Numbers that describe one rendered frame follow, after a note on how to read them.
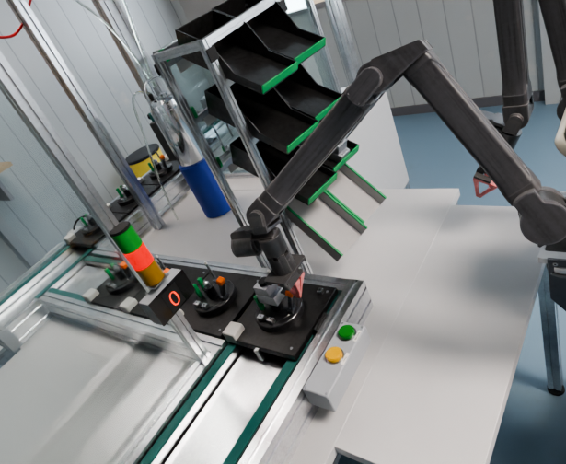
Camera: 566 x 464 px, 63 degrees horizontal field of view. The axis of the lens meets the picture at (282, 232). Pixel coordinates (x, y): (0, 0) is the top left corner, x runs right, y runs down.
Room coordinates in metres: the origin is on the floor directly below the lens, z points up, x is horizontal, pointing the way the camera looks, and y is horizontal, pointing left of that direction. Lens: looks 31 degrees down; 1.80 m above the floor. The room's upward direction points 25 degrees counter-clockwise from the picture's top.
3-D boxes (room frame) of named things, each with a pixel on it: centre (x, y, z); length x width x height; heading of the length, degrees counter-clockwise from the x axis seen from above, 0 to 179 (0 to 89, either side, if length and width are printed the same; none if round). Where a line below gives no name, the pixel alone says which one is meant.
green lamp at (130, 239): (0.94, 0.32, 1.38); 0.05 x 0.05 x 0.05
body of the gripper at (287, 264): (0.91, 0.03, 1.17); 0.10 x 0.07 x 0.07; 134
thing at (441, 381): (0.97, -0.20, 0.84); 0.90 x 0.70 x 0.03; 133
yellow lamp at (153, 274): (0.94, 0.32, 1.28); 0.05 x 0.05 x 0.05
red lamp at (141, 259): (0.94, 0.32, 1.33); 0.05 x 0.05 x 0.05
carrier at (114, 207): (2.31, 0.64, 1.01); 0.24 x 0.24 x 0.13; 44
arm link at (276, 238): (0.91, 0.04, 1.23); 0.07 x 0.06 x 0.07; 57
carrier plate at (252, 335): (0.98, 0.10, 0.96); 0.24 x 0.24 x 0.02; 44
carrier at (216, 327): (1.17, 0.28, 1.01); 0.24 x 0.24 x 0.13; 44
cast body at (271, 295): (0.99, 0.11, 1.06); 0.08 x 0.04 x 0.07; 43
